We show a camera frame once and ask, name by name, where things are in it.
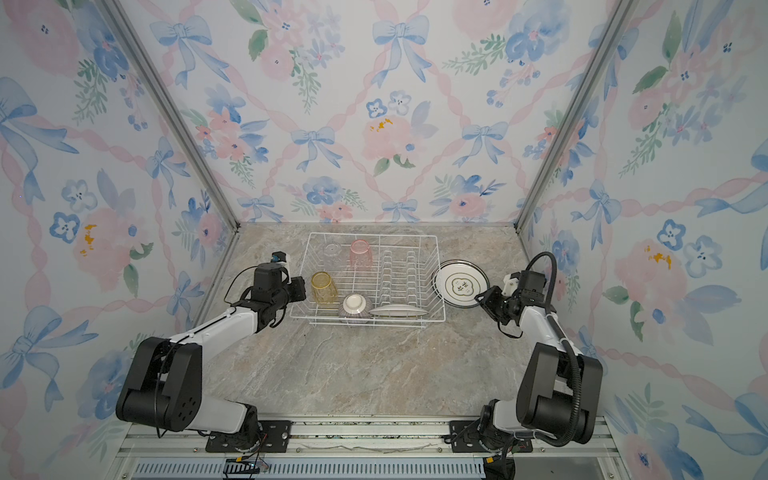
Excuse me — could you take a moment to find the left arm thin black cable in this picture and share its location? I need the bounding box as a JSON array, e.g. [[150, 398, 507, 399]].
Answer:
[[223, 265, 259, 307]]

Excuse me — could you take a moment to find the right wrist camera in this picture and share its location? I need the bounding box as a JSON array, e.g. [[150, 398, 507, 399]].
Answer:
[[502, 272, 520, 296]]

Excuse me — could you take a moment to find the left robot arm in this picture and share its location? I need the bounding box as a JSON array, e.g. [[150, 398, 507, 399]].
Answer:
[[115, 251, 306, 451]]

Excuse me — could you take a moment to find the white wire dish rack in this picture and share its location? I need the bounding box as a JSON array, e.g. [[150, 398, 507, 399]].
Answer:
[[290, 232, 446, 328]]

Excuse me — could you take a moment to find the aluminium rail frame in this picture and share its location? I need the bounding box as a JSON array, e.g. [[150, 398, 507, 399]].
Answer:
[[106, 415, 629, 479]]

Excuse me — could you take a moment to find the yellow glass cup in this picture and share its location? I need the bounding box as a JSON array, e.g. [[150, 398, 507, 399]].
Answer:
[[310, 271, 338, 305]]

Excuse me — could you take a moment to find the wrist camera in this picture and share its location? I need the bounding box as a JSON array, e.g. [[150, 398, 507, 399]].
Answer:
[[502, 272, 520, 296], [270, 251, 289, 266]]

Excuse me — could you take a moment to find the aluminium corner post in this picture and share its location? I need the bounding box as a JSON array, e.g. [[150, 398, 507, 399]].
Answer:
[[514, 0, 637, 236], [96, 1, 240, 231]]

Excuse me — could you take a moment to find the pink glass cup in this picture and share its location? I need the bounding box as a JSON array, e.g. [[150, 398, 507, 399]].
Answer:
[[350, 239, 373, 271]]

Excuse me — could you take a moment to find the right aluminium corner post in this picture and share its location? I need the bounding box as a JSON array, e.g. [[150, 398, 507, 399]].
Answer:
[[514, 0, 637, 236]]

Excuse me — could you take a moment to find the clear glass cup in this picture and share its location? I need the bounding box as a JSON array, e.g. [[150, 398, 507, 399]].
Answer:
[[323, 242, 342, 259]]

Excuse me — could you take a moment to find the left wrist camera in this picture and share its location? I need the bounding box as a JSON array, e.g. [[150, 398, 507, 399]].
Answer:
[[270, 251, 289, 266]]

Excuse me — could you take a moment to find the left aluminium corner post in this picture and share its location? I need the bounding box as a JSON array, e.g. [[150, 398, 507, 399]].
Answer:
[[96, 1, 240, 231]]

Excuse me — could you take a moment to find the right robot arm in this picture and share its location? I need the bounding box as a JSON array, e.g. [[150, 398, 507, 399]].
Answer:
[[475, 270, 603, 449]]

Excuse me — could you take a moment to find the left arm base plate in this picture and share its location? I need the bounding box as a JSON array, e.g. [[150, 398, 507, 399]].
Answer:
[[205, 420, 292, 454]]

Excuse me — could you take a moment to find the white plate with clover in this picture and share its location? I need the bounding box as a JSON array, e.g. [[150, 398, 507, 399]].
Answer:
[[431, 259, 490, 309]]

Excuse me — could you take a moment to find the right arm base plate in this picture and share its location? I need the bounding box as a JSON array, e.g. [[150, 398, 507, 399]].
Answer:
[[443, 419, 533, 456]]

